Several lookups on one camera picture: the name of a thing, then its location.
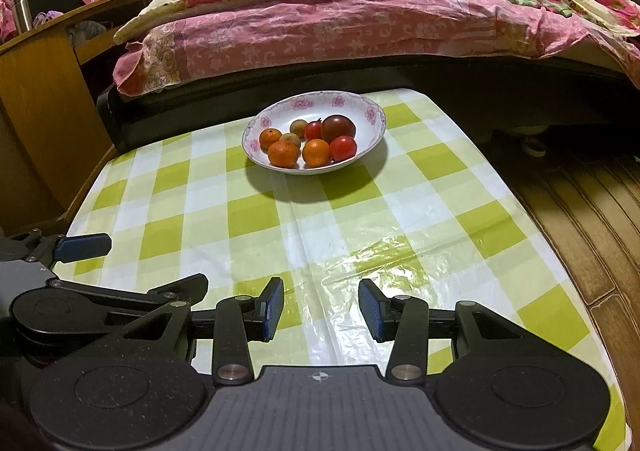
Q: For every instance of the grey cloth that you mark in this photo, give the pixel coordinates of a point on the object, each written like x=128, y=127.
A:
x=90, y=31

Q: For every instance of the red cherry tomato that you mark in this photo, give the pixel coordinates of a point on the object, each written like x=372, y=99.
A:
x=343, y=148
x=313, y=131

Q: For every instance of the steel thermos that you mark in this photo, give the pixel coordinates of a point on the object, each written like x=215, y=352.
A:
x=22, y=11

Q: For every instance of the white floral plate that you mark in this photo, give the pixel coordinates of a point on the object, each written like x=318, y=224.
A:
x=371, y=136

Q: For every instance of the slipper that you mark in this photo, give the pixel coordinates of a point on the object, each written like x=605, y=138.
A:
x=534, y=145

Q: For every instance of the pink floral bedsheet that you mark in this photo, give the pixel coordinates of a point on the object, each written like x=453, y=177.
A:
x=300, y=31

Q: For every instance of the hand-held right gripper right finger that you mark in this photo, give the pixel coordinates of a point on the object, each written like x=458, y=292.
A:
x=370, y=308

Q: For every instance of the brown longan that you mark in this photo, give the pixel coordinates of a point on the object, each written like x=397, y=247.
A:
x=298, y=127
x=290, y=138

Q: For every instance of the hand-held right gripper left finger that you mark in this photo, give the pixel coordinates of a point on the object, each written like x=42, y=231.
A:
x=272, y=306

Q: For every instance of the black bed frame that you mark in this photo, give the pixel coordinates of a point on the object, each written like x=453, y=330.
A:
x=200, y=101

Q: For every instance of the purple item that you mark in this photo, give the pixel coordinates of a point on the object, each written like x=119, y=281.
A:
x=45, y=17

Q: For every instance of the green checkered tablecloth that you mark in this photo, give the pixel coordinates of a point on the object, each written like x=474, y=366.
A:
x=350, y=231

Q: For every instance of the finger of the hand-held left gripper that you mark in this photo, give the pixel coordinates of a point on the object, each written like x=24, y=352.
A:
x=165, y=291
x=82, y=247

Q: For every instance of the small orange mandarin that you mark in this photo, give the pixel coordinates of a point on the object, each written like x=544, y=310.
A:
x=283, y=154
x=316, y=152
x=270, y=138

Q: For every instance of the wooden desk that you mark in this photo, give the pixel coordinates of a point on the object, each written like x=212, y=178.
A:
x=40, y=131

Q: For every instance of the dark red tomato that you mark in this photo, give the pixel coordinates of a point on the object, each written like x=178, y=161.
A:
x=338, y=127

